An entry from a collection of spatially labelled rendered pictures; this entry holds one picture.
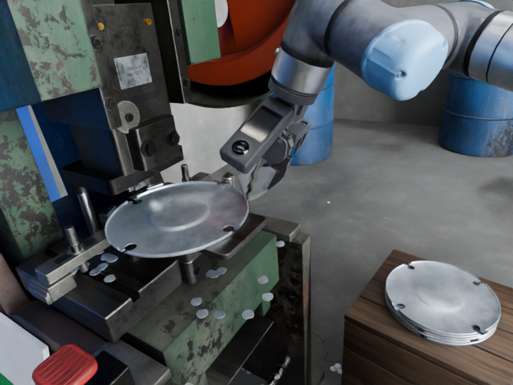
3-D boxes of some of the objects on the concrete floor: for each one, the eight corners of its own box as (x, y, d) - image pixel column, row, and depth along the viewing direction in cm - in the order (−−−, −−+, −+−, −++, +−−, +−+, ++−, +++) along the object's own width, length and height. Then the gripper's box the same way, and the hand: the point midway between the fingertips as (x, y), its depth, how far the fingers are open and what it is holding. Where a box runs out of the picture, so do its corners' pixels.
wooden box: (502, 372, 120) (530, 293, 105) (477, 477, 95) (510, 394, 79) (385, 319, 144) (393, 248, 128) (340, 392, 119) (343, 315, 103)
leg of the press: (235, 558, 85) (160, 244, 44) (204, 622, 76) (75, 307, 35) (30, 383, 131) (-101, 150, 90) (-4, 410, 123) (-165, 166, 82)
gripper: (334, 91, 53) (285, 195, 66) (282, 64, 55) (244, 171, 68) (313, 105, 47) (262, 218, 60) (256, 74, 49) (219, 190, 62)
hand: (247, 195), depth 61 cm, fingers closed
